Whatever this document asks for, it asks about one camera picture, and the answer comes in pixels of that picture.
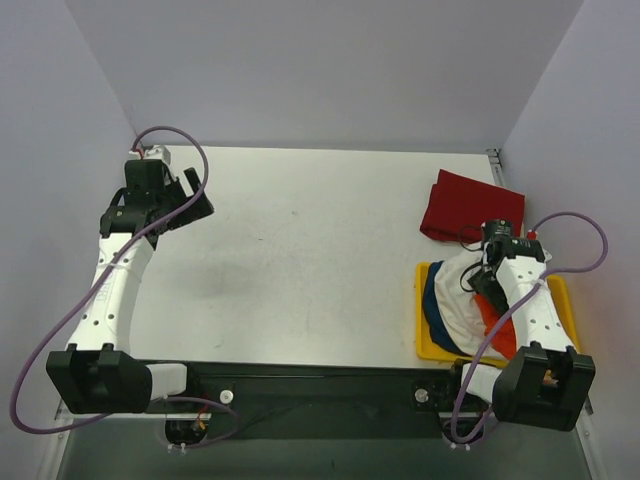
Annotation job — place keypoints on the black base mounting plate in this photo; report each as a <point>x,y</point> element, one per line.
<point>244,401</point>

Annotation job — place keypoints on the dark red folded t shirt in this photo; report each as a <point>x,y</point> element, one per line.
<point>459,205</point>

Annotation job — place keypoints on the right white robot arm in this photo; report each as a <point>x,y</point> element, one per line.
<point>547,382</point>

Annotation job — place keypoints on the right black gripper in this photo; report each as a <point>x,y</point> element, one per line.
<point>482,280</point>

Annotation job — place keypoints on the navy blue t shirt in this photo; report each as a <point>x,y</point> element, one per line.
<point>437,330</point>

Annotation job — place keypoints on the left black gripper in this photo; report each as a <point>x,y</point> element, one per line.
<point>179,201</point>

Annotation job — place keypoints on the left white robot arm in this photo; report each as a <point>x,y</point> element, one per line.
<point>95,373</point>

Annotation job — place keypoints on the yellow plastic tray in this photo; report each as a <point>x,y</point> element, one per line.
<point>427,350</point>

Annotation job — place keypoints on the white t shirt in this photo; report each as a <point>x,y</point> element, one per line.
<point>458,309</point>

